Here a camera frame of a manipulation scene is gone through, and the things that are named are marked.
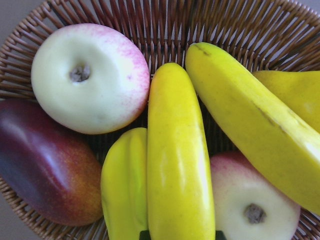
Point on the yellow lemon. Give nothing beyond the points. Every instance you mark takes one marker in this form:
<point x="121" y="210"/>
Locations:
<point x="300" y="91"/>

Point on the pink apple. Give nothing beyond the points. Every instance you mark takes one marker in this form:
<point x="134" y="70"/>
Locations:
<point x="90" y="78"/>
<point x="247" y="206"/>

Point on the yellow banana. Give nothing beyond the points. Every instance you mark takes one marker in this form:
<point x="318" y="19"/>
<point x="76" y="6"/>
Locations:
<point x="276" y="141"/>
<point x="180" y="201"/>

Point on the dark purple fruit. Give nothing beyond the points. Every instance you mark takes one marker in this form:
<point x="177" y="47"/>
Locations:
<point x="49" y="166"/>

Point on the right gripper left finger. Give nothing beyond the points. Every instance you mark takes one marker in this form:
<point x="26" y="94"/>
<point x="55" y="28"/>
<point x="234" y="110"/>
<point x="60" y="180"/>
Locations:
<point x="144" y="235"/>

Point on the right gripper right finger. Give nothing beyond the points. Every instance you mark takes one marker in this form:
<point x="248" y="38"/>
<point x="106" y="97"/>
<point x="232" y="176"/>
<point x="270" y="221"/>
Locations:
<point x="219" y="235"/>

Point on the yellow star fruit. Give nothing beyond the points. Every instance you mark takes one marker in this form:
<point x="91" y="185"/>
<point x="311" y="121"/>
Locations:
<point x="124" y="186"/>

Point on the pink apple near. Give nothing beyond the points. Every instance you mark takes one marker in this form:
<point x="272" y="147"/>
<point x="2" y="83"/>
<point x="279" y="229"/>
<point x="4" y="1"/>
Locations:
<point x="247" y="206"/>

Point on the pink apple far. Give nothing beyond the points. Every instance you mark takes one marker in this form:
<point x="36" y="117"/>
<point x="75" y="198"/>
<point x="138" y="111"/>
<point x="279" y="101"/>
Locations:
<point x="90" y="78"/>

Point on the brown wicker basket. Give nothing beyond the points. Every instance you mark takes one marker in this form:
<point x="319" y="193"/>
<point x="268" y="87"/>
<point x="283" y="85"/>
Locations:
<point x="261" y="34"/>

